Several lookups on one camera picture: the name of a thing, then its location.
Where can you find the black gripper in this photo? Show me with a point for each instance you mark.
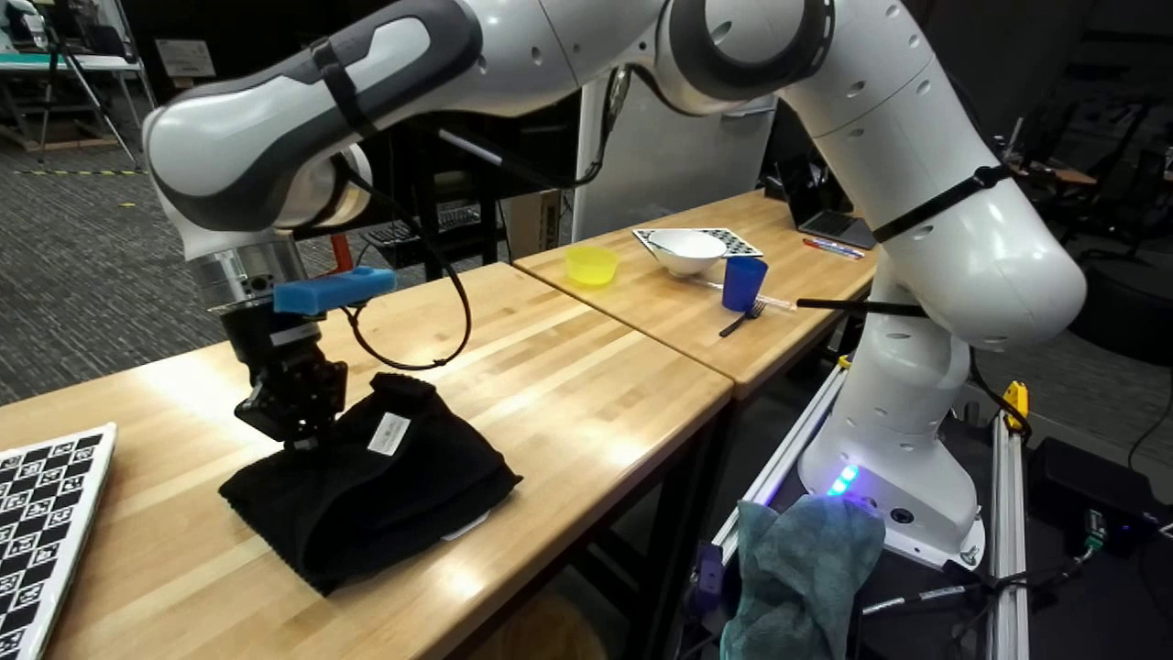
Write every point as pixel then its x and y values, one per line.
pixel 282 344

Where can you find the black towel with white label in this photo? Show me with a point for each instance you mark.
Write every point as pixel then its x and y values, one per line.
pixel 369 488

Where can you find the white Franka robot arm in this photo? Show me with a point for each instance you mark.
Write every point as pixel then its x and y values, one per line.
pixel 967 270

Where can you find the orange sawhorse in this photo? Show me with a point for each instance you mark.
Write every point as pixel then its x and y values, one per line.
pixel 344 251

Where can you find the black chair behind table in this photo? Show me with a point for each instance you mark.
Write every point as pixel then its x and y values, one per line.
pixel 461 224

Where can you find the large tag calibration board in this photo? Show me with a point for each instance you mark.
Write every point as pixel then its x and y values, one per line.
pixel 41 533

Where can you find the cardboard box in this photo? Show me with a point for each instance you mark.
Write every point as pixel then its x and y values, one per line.
pixel 534 223

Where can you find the yellow plastic bowl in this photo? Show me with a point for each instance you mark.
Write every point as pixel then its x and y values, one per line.
pixel 593 265

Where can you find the white bowl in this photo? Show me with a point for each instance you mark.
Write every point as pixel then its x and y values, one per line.
pixel 686 251

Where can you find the white partition board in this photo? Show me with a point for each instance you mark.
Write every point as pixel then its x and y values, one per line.
pixel 647 160

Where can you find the thin black pen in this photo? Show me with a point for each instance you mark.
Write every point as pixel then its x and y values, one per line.
pixel 740 324

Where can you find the blue plastic cup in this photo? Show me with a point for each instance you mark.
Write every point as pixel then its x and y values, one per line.
pixel 741 282

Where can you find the teal cloth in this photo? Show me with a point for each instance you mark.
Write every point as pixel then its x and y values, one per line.
pixel 802 581

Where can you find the grey laptop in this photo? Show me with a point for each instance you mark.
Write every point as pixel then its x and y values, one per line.
pixel 845 224

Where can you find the yellow clamp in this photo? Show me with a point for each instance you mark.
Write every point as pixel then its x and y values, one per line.
pixel 1018 400

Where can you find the black power box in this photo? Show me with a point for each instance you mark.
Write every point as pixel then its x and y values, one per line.
pixel 1088 482

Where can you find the black office chair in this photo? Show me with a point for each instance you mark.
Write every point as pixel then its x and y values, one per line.
pixel 1121 304

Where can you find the blue wrist camera housing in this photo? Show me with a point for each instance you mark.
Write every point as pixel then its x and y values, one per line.
pixel 333 291

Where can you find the camera tripod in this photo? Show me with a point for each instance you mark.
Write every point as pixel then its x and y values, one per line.
pixel 76 86

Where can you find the aluminium rail beside table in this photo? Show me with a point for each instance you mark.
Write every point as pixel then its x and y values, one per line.
pixel 784 458

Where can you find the aluminium rail with yellow clamp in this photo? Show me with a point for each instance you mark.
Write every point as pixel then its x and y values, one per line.
pixel 1011 538

